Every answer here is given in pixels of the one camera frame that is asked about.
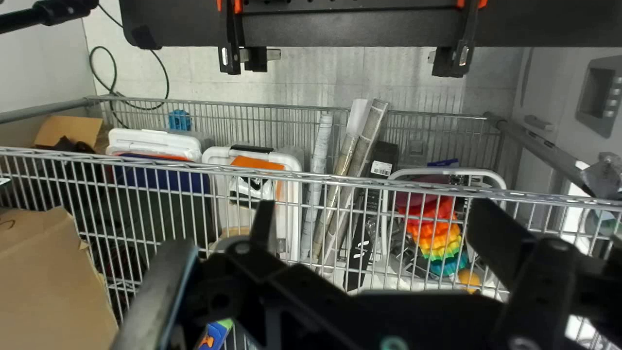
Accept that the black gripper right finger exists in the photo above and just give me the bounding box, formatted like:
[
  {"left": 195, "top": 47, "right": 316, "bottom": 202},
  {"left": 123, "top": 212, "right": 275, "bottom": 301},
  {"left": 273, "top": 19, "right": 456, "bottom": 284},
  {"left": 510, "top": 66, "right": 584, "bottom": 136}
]
[{"left": 467, "top": 198, "right": 622, "bottom": 350}]

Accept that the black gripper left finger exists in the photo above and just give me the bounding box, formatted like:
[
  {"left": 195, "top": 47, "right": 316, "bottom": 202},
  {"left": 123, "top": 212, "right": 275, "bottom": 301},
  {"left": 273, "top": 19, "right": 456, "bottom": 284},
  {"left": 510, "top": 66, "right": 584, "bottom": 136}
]
[{"left": 112, "top": 239, "right": 199, "bottom": 350}]

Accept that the brown cardboard box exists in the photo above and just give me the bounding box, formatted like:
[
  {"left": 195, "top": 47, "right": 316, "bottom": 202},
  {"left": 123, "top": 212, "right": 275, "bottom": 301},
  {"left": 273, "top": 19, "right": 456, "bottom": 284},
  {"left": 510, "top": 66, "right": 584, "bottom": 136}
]
[{"left": 0, "top": 208, "right": 117, "bottom": 350}]

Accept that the white blue flat box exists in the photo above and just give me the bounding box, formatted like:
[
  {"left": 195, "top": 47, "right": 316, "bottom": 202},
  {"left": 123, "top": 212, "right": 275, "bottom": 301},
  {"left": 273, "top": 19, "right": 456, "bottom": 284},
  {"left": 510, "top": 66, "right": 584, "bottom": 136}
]
[{"left": 106, "top": 128, "right": 211, "bottom": 192}]

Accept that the white orange toy case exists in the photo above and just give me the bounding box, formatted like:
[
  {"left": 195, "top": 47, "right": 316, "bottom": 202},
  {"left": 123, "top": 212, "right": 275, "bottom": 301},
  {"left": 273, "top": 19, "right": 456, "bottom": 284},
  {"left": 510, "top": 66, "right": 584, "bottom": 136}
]
[{"left": 203, "top": 146, "right": 306, "bottom": 260}]

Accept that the blue small toy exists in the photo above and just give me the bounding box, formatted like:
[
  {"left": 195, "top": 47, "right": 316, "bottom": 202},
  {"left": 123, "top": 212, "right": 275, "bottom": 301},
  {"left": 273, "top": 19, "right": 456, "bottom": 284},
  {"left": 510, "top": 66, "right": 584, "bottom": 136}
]
[{"left": 168, "top": 109, "right": 193, "bottom": 132}]

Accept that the small torn cardboard box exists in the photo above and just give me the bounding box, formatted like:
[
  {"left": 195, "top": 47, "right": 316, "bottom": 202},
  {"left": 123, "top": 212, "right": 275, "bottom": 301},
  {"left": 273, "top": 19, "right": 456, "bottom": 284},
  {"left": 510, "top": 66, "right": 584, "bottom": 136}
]
[{"left": 34, "top": 115, "right": 108, "bottom": 153}]

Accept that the silver wire shelf rack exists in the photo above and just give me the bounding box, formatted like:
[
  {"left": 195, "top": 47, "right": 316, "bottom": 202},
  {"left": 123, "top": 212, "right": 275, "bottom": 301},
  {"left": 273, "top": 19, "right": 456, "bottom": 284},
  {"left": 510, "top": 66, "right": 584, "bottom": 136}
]
[{"left": 0, "top": 93, "right": 622, "bottom": 350}]

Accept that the rainbow stacking ring toy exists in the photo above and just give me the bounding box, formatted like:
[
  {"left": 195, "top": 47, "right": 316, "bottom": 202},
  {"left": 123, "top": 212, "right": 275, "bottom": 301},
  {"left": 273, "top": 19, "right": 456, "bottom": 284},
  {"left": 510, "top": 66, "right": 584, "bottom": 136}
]
[{"left": 399, "top": 194, "right": 471, "bottom": 278}]

